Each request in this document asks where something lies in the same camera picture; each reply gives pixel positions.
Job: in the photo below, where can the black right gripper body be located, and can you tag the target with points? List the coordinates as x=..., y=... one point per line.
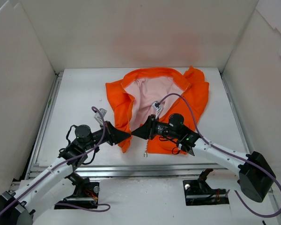
x=151, y=127

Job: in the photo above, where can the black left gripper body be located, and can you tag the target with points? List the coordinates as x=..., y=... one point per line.
x=109, y=133

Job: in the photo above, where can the silver zipper pull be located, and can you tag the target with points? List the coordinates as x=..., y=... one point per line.
x=146, y=151

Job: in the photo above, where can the orange jacket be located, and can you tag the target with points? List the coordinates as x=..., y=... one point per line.
x=132, y=97

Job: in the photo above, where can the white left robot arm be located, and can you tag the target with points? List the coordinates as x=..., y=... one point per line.
x=59, y=179

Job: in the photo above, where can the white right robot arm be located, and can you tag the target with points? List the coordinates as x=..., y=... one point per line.
x=253, y=171

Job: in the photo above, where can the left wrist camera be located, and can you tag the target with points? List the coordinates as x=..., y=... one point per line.
x=99, y=115

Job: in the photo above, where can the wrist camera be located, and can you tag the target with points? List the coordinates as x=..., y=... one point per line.
x=99, y=115
x=158, y=109

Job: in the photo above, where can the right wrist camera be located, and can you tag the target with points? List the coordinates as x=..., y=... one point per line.
x=158, y=109

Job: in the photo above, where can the aluminium table frame rail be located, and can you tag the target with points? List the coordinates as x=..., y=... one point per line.
x=73, y=94

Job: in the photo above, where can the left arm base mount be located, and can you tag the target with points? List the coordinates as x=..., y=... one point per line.
x=83, y=195

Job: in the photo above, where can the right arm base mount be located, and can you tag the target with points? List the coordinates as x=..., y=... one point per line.
x=198, y=193

